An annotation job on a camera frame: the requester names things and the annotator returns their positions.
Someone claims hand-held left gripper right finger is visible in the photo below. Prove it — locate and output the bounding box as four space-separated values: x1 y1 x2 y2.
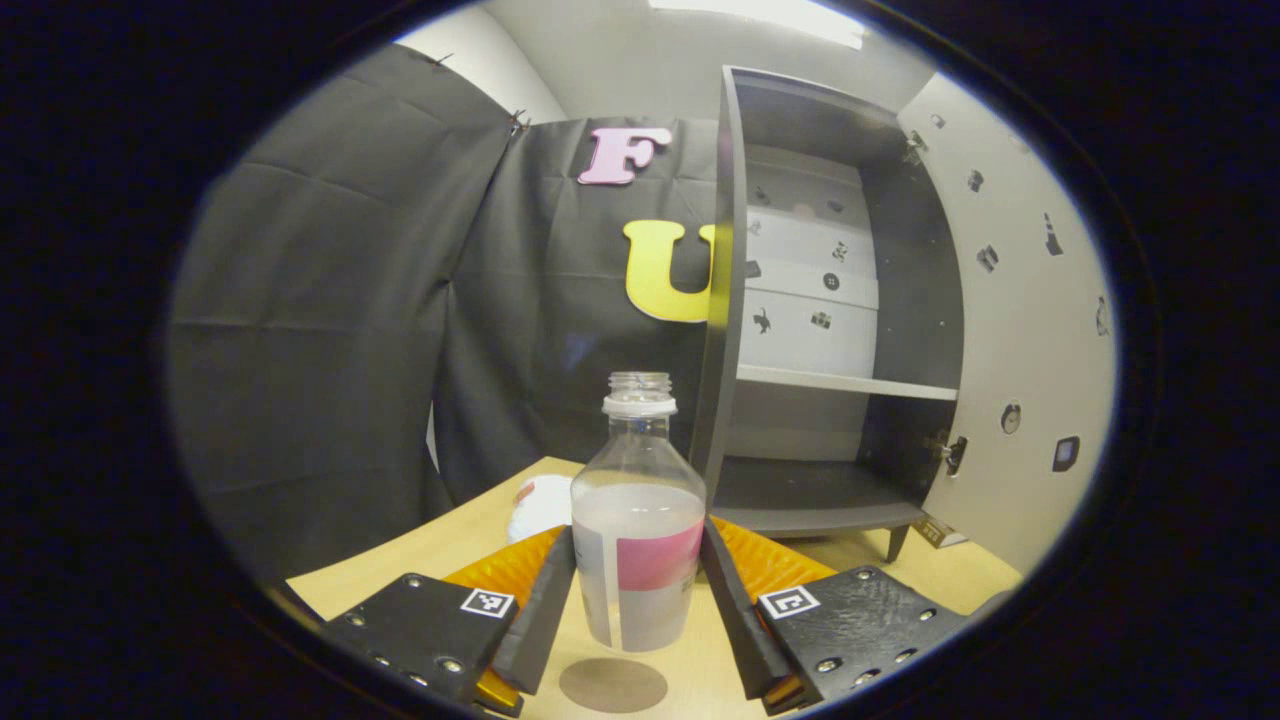
700 515 973 713

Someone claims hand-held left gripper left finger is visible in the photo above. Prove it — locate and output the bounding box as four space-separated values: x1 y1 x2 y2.
322 524 578 716

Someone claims clear plastic bottle pink label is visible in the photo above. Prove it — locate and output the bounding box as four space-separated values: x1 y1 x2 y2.
570 371 708 653

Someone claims white cabinet shelf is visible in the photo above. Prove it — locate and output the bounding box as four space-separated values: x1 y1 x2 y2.
737 364 959 403

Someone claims dark grey cabinet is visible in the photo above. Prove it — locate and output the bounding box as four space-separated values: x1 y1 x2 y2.
688 65 966 563

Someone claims white crumpled cloth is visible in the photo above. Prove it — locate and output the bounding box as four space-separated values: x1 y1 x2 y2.
507 474 576 546

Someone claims black backdrop cloth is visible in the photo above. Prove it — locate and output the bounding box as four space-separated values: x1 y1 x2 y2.
165 42 736 591

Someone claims large ceiling lamp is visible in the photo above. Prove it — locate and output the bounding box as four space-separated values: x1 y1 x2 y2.
650 0 866 49

